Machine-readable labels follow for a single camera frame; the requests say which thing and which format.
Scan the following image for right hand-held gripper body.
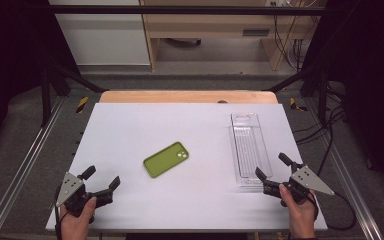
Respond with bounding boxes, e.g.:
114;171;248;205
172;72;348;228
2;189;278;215
262;162;336;208

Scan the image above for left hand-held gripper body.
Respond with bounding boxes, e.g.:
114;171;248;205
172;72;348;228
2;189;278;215
55;171;114;218

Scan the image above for clear plastic packaging tray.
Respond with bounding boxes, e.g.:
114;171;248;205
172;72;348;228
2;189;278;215
228;111;274;193

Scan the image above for person's left hand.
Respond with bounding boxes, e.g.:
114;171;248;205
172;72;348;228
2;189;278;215
59;196;98;240

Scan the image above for person's right hand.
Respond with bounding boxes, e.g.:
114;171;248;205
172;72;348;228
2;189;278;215
278;183;318;240

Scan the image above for yellow black striped tape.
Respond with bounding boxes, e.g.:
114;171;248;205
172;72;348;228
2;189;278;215
289;96;308;113
75;96;90;115

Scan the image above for white table board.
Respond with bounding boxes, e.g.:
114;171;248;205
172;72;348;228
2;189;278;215
45;102;329;233

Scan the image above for black metal stand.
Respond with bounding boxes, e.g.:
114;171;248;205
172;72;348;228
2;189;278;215
265;63;330;128
40;62;109;128

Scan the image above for wooden table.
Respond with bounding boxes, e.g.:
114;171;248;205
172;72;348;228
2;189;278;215
98;89;279;105

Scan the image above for grey desk label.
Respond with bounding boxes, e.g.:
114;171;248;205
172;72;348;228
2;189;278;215
242;28;271;37

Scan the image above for white cabinet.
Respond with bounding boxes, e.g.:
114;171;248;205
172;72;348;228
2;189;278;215
47;0;152;67

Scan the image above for black curved object under desk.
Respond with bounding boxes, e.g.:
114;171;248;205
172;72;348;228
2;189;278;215
164;37;203;48

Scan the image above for wooden desk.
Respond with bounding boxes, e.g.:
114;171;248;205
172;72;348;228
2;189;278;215
139;0;322;72

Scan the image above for aluminium rail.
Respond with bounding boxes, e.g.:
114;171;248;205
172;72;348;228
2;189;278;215
304;96;384;240
0;95;67;240

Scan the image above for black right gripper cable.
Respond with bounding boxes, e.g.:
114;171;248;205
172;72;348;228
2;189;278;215
313;191;358;232

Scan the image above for black floor cables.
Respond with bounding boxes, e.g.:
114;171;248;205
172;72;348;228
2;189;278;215
292;82;348;178

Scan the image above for hanging cable bundle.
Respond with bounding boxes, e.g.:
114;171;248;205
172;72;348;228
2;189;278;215
272;14;316;72

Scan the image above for black horizontal frame bar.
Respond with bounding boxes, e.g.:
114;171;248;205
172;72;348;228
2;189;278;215
45;4;328;16

